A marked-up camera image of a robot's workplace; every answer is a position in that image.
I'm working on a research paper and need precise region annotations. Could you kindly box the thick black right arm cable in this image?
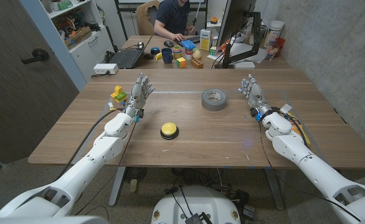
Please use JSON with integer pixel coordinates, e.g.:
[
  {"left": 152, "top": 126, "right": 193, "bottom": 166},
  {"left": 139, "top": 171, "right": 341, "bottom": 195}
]
[{"left": 274, "top": 107, "right": 310, "bottom": 147}]

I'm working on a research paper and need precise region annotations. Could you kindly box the person in dark shirt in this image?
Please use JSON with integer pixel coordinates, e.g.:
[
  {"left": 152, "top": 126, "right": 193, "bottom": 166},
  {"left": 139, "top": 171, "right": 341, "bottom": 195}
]
[{"left": 153, "top": 0, "right": 196, "bottom": 42}]

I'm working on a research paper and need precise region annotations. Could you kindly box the dark blue mug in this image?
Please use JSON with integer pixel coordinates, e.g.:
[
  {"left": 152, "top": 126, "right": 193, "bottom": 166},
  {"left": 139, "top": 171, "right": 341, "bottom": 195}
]
[{"left": 161, "top": 47, "right": 174, "bottom": 65}]

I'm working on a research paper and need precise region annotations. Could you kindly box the blue plastic toy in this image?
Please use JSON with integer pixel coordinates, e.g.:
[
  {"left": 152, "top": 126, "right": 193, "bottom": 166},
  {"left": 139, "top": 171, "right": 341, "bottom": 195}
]
[{"left": 181, "top": 39, "right": 197, "bottom": 50}]

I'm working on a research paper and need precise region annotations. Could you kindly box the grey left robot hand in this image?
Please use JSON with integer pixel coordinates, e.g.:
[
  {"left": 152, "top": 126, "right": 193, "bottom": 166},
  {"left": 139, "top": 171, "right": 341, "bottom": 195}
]
[{"left": 125, "top": 73, "right": 156, "bottom": 118}]

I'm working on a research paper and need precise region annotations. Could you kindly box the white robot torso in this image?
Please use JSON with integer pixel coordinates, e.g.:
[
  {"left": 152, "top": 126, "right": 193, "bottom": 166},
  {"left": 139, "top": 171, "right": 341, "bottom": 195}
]
[{"left": 151, "top": 185, "right": 242, "bottom": 224}]

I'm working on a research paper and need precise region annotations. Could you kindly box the yellow push button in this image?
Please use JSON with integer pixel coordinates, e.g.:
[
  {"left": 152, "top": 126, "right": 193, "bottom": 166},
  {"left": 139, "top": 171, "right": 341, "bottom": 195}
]
[{"left": 159, "top": 122, "right": 180, "bottom": 141}]

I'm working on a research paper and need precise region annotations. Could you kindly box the cardboard box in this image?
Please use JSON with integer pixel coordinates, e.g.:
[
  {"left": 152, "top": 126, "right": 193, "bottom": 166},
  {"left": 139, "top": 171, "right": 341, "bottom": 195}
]
[{"left": 64, "top": 26, "right": 93, "bottom": 50}]

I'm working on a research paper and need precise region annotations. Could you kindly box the thin metal rod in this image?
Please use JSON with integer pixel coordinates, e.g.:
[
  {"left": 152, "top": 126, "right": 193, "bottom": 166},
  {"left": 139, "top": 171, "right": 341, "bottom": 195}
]
[{"left": 192, "top": 0, "right": 202, "bottom": 27}]

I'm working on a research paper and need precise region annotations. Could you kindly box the grey table leg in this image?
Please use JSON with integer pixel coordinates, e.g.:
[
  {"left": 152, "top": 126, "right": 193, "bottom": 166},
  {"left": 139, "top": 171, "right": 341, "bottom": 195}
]
[
  {"left": 108, "top": 167, "right": 127, "bottom": 207},
  {"left": 265, "top": 167, "right": 286, "bottom": 211}
]

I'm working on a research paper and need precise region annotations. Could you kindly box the white power strip box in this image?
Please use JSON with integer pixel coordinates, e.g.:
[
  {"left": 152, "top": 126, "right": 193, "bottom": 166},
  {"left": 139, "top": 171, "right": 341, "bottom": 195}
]
[{"left": 93, "top": 63, "right": 120, "bottom": 75}]

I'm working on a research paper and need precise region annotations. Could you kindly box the red cup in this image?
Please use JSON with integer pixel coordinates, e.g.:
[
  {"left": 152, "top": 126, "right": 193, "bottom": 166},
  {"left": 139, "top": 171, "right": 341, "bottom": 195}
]
[{"left": 273, "top": 37, "right": 287, "bottom": 57}]

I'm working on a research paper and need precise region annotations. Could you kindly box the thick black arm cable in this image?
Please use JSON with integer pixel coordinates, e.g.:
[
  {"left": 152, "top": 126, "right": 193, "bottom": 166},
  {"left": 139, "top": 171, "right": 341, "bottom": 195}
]
[
  {"left": 56, "top": 107, "right": 124, "bottom": 181},
  {"left": 274, "top": 107, "right": 310, "bottom": 147}
]

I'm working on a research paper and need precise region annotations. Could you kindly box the white flat box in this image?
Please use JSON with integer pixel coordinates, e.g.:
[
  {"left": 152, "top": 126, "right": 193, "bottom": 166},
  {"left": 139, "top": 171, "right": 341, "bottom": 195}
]
[{"left": 234, "top": 61, "right": 256, "bottom": 70}]

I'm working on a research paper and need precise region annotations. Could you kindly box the white labelled canister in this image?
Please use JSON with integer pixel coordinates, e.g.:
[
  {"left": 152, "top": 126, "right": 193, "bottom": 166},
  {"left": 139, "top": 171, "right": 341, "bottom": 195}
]
[{"left": 263, "top": 20, "right": 285, "bottom": 49}]

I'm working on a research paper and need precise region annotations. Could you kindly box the orange plastic toy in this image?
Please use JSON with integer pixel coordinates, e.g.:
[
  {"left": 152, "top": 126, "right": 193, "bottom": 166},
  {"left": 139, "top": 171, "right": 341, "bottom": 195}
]
[{"left": 219, "top": 39, "right": 232, "bottom": 52}]

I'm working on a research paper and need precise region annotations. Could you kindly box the dark wooden door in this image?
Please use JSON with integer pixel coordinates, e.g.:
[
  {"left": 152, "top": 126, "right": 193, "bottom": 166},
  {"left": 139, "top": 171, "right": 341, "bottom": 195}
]
[{"left": 0, "top": 0, "right": 80, "bottom": 164}]

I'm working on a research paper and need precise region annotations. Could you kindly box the brown office chair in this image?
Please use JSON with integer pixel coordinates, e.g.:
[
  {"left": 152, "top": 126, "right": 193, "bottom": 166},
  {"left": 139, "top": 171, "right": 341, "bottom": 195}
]
[{"left": 136, "top": 0, "right": 161, "bottom": 36}]

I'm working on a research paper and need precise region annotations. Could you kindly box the grey duct tape roll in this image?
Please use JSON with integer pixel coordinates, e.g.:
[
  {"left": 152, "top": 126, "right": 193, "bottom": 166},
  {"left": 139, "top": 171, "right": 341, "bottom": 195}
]
[{"left": 201, "top": 88, "right": 228, "bottom": 112}]

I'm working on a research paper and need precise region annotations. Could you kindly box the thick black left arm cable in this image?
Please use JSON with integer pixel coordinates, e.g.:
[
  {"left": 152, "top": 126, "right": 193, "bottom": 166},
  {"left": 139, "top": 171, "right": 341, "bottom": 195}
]
[{"left": 56, "top": 107, "right": 124, "bottom": 181}]

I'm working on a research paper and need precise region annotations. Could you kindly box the black door handle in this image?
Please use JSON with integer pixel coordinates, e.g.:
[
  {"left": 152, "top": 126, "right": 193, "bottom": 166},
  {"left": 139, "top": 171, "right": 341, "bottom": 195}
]
[{"left": 21, "top": 48, "right": 50, "bottom": 65}]

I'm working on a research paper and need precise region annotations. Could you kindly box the black computer monitor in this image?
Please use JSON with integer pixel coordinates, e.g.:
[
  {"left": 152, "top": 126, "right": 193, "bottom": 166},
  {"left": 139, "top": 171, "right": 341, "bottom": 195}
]
[{"left": 216, "top": 0, "right": 258, "bottom": 49}]

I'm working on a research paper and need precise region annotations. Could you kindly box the yellow green Lego block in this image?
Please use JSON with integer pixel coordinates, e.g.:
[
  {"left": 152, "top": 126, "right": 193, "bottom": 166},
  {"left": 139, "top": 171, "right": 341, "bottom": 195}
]
[{"left": 110, "top": 85, "right": 128, "bottom": 103}]

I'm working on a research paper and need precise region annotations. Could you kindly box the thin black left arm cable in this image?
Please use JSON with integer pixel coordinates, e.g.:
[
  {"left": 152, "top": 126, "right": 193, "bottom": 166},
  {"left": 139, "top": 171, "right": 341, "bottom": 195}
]
[{"left": 75, "top": 118, "right": 137, "bottom": 216}]

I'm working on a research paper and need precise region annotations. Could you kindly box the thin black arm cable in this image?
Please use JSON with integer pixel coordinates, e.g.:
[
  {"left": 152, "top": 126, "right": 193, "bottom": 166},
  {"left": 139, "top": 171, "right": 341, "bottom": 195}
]
[
  {"left": 75, "top": 118, "right": 137, "bottom": 216},
  {"left": 258, "top": 121, "right": 363, "bottom": 222}
]

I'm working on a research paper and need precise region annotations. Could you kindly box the black keyboard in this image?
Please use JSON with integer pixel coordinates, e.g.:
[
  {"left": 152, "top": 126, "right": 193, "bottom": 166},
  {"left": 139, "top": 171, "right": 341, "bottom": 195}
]
[{"left": 178, "top": 35, "right": 201, "bottom": 47}]

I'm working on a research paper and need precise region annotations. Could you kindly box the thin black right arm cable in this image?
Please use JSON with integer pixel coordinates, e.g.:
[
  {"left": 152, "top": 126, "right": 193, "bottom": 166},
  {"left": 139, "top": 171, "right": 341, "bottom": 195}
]
[{"left": 258, "top": 121, "right": 363, "bottom": 222}]

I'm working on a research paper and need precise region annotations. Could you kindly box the colourful stacking ring toy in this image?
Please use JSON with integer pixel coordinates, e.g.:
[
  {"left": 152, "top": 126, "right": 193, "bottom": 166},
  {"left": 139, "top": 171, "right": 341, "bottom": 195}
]
[{"left": 172, "top": 45, "right": 184, "bottom": 60}]

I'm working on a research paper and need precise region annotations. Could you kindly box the black laptop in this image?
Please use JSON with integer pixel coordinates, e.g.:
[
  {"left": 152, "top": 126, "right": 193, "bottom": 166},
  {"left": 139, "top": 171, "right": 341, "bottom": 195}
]
[{"left": 108, "top": 46, "right": 146, "bottom": 70}]

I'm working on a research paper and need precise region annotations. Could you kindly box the white yellow sugar box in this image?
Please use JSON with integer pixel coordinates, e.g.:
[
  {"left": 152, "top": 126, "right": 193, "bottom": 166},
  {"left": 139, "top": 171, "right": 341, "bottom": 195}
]
[{"left": 199, "top": 29, "right": 212, "bottom": 52}]

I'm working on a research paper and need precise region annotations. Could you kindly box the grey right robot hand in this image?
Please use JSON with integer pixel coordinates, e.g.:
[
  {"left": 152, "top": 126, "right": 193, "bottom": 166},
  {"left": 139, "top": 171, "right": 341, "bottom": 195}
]
[{"left": 238, "top": 73, "right": 274, "bottom": 121}]

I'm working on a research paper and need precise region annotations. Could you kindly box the white shelf cabinet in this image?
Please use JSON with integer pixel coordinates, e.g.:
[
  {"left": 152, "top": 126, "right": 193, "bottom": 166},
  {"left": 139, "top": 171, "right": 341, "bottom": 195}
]
[{"left": 40, "top": 0, "right": 115, "bottom": 77}]

